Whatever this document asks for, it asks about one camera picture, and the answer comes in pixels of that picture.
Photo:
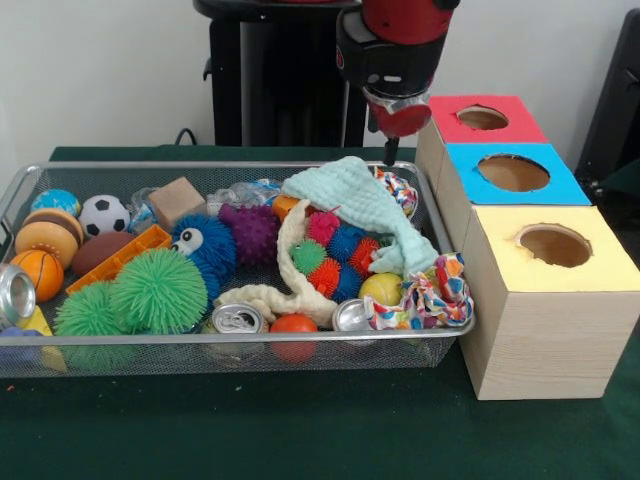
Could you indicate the wooden box with three holes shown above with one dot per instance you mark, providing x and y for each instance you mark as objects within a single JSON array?
[{"x": 540, "y": 340}]

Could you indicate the purple spiky toy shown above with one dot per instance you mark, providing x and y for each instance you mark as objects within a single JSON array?
[{"x": 252, "y": 232}]

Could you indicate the large green spiky ball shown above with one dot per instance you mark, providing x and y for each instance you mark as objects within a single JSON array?
[{"x": 160, "y": 290}]

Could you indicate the black floor stand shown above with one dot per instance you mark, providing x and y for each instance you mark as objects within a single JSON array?
[{"x": 615, "y": 110}]

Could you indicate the green cloth table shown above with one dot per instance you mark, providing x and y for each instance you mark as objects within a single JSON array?
[{"x": 300, "y": 430}]

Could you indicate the colourful polka-dot cloth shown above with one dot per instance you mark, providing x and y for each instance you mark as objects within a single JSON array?
[{"x": 432, "y": 298}]

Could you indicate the small orange basketball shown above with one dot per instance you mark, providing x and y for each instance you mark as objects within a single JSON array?
[{"x": 38, "y": 275}]

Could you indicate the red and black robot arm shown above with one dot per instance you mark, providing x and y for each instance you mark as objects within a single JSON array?
[{"x": 395, "y": 40}]

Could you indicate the orange plastic toy piece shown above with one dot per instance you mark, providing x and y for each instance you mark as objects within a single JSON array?
[{"x": 125, "y": 255}]

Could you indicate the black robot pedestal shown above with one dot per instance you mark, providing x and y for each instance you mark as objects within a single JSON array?
[{"x": 280, "y": 80}]

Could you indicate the small soccer ball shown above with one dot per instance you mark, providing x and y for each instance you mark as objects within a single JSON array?
[{"x": 103, "y": 215}]

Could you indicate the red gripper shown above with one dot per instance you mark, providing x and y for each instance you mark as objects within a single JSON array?
[{"x": 400, "y": 118}]

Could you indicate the blue furry googly-eyed toy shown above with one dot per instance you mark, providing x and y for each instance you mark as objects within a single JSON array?
[{"x": 205, "y": 250}]

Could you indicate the toy burger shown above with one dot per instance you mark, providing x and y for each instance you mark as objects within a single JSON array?
[{"x": 48, "y": 238}]

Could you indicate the mint green cloth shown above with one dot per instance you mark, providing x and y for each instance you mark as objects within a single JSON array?
[{"x": 355, "y": 200}]

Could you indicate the green spiky googly-eyed toy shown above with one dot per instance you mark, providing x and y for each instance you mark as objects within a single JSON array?
[{"x": 88, "y": 315}]

